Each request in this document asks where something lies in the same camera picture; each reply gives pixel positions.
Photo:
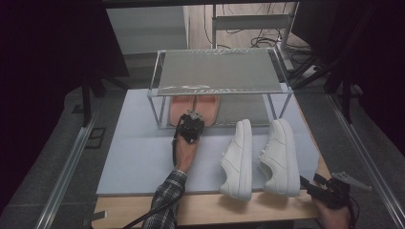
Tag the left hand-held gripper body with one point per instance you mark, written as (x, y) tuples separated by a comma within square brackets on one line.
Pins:
[(190, 129)]

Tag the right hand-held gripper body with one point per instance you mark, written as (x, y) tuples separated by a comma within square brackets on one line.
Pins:
[(337, 192)]

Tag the pink slide slipper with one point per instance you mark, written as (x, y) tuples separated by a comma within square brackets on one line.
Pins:
[(180, 108), (209, 106)]

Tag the white sneaker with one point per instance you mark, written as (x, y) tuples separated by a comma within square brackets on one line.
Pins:
[(240, 159), (283, 159)]

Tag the clear two-tier shoe rack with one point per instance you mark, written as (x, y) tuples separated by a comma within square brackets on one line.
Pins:
[(219, 73)]

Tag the person's right hand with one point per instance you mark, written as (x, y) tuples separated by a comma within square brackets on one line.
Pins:
[(332, 219)]

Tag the person's left hand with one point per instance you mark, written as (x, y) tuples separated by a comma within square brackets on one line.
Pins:
[(184, 156)]

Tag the light grey mat board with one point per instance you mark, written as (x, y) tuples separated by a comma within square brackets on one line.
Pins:
[(140, 159)]

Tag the black tripod stand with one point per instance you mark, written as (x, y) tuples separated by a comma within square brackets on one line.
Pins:
[(347, 101), (86, 101)]

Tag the large black floor plate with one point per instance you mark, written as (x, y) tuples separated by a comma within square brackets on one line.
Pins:
[(95, 138)]

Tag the grey cabinet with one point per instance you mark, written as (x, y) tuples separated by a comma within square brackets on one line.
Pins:
[(146, 30)]

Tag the small black floor plate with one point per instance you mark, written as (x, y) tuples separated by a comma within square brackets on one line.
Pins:
[(78, 109)]

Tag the white metal stand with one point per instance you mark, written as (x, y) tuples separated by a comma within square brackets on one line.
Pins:
[(251, 21)]

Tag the dark curtain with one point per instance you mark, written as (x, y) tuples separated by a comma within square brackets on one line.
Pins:
[(31, 63), (382, 63)]

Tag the aluminium rail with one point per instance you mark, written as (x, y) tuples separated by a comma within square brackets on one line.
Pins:
[(63, 178), (366, 159)]

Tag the grey table bracket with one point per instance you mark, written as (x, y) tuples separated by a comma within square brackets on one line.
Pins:
[(95, 218)]

